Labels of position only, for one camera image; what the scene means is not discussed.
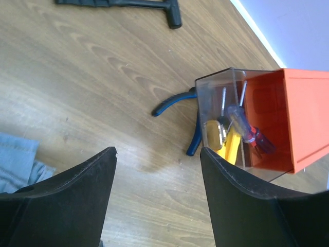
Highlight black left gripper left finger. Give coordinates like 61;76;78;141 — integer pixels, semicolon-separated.
1;147;117;246

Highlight orange drawer cabinet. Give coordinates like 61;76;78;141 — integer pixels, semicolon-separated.
244;68;328;173

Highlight clear top drawer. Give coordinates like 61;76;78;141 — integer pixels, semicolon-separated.
195;67;294;181

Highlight grey handled screwdriver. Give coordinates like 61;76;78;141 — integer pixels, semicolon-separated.
227;80;255;144

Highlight black rubber mallet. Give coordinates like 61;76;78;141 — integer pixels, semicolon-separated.
54;0;182;29

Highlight blue handled cutting pliers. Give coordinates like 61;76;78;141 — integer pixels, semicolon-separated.
151;87;202;156

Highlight blue cloth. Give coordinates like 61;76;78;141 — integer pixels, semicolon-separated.
1;132;56;193

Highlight yellow handled screwdriver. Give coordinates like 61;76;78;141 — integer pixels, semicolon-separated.
213;87;242;165

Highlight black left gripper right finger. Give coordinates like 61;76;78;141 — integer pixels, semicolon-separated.
200;147;328;246

